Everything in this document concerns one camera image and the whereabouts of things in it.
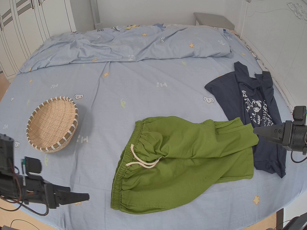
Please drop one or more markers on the bed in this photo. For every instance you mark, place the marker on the bed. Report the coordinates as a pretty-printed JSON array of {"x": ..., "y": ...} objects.
[{"x": 156, "y": 92}]

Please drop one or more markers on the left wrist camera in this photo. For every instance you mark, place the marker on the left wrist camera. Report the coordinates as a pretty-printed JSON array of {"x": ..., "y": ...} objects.
[{"x": 33, "y": 165}]

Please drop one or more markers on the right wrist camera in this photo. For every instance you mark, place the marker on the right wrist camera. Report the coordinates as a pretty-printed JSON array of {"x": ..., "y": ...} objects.
[{"x": 299, "y": 115}]

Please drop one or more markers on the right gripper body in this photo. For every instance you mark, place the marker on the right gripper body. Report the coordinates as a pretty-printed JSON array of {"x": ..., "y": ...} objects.
[{"x": 296, "y": 138}]

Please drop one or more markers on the grey bedside table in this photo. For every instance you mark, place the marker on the grey bedside table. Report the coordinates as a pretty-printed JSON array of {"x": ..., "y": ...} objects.
[{"x": 211, "y": 20}]

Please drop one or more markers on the round woven basket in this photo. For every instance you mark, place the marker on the round woven basket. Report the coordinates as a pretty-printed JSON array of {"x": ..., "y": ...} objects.
[{"x": 51, "y": 126}]

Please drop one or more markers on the pale blue quilt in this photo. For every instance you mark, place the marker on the pale blue quilt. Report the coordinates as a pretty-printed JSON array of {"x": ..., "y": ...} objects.
[{"x": 134, "y": 44}]

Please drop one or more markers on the green shorts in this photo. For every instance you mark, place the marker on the green shorts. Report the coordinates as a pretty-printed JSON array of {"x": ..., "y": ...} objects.
[{"x": 182, "y": 157}]

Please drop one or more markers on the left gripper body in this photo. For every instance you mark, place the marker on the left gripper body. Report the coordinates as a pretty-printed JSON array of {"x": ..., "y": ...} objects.
[{"x": 38, "y": 190}]

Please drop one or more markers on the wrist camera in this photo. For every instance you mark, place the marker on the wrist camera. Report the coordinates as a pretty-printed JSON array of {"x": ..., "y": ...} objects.
[
  {"x": 33, "y": 165},
  {"x": 299, "y": 115}
]

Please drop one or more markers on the dark blue T-shirt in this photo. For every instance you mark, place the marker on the dark blue T-shirt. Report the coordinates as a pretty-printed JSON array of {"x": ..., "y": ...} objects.
[{"x": 242, "y": 99}]

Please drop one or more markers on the white wardrobe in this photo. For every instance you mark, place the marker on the white wardrobe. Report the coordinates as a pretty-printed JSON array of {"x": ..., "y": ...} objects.
[{"x": 24, "y": 20}]

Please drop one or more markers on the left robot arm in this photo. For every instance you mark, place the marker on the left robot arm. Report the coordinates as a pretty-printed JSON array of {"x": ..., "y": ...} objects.
[{"x": 7, "y": 166}]

